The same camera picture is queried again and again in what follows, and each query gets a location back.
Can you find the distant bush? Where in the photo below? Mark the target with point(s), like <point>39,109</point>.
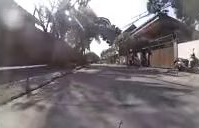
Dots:
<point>93,57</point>

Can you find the grey asphalt road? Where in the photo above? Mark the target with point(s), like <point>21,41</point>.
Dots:
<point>120,93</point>

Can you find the group of palm trees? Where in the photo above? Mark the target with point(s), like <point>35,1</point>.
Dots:
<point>80,30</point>

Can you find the concrete kerb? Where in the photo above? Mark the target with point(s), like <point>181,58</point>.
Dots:
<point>47,82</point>

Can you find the brown wooden gate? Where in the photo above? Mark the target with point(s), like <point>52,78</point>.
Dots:
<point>162,56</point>

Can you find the house with brown roof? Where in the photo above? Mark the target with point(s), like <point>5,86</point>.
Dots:
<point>160,30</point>

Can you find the raised concrete pavement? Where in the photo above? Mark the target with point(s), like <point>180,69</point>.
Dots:
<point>7,83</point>

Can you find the parked motorcycles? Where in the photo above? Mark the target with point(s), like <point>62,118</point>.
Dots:
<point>193,63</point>

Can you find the large leafy tree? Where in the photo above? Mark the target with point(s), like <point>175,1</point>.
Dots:
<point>193,10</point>

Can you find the long brown wall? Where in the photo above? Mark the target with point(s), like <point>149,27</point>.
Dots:
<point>27,50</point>

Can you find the short dark post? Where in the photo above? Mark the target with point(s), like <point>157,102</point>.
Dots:
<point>27,86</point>

